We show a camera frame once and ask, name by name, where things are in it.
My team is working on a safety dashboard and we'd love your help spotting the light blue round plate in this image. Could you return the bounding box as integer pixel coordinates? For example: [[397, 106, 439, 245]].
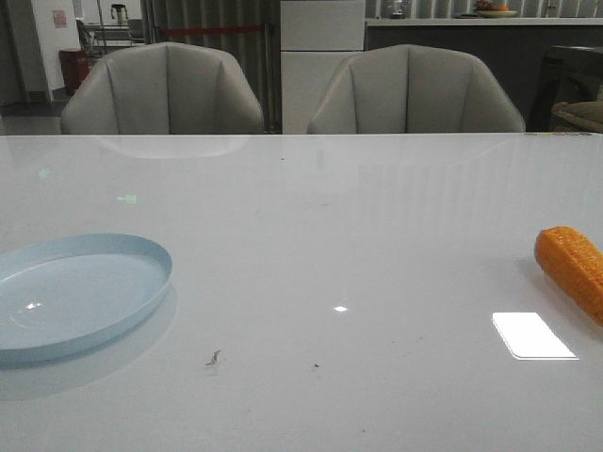
[[1, 234, 172, 366]]

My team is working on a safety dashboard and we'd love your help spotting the orange toy corn cob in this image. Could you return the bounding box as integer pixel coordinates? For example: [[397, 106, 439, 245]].
[[534, 226, 602, 325]]

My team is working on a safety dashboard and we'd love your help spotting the right beige upholstered chair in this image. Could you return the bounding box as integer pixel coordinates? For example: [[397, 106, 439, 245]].
[[307, 44, 525, 135]]

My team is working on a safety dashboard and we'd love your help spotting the beige upholstered chair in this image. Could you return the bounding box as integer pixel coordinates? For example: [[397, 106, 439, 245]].
[[60, 42, 264, 135], [307, 44, 525, 135]]

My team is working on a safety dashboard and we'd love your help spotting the white cabinet with drawers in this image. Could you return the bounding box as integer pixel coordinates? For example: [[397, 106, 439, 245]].
[[281, 1, 366, 135]]

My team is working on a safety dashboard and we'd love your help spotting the left beige upholstered chair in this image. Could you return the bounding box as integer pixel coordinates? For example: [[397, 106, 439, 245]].
[[60, 42, 264, 135]]

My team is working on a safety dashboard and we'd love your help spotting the red barrier belt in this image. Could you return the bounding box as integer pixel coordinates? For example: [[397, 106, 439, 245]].
[[159, 24, 265, 36]]

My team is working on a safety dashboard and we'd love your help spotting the dark grey counter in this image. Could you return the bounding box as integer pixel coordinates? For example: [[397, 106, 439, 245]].
[[365, 17, 603, 133]]

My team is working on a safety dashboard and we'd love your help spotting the red trash bin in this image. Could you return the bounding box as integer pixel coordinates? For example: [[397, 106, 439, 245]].
[[58, 49, 90, 95]]

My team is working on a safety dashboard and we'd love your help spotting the fruit bowl on counter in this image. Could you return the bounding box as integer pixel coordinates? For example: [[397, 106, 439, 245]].
[[473, 0, 517, 18]]

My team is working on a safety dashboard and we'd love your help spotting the olive cushion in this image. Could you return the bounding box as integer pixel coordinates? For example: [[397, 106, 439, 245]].
[[551, 100, 602, 133]]

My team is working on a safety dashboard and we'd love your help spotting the metal barrier post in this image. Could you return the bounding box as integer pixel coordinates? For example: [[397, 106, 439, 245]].
[[263, 22, 277, 134]]

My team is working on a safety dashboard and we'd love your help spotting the red wall notice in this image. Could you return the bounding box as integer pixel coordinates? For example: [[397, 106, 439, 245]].
[[53, 9, 67, 28]]

